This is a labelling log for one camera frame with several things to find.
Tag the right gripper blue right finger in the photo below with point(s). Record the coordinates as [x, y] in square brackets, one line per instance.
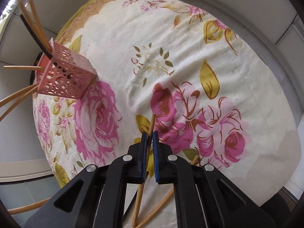
[162, 168]

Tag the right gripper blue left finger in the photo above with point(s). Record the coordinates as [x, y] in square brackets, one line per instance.
[137, 165]

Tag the floral table cloth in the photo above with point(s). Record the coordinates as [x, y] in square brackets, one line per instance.
[213, 97]

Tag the pink perforated utensil holder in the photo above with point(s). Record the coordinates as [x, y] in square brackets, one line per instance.
[66, 74]

